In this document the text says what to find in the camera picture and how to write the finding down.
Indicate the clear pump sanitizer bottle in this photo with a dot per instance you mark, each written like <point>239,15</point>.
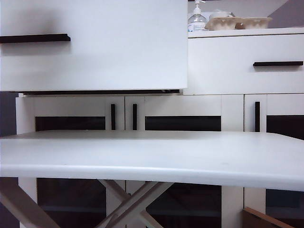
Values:
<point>196,22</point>

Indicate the white sideboard cabinet body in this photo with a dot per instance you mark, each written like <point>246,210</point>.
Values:
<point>237,33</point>

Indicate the beige egg carton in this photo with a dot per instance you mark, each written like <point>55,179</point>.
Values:
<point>223,23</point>

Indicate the white drawer front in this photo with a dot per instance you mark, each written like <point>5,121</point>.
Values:
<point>118,47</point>
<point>225,71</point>

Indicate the white glass-panel cabinet door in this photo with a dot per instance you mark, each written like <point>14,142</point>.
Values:
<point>71,105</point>
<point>183,105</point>
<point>249,111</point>

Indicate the white wooden table leg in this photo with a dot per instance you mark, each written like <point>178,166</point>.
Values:
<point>135,205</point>
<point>114,190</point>
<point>21,209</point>

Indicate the brown wooden board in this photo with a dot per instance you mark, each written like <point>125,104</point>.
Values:
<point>251,221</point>

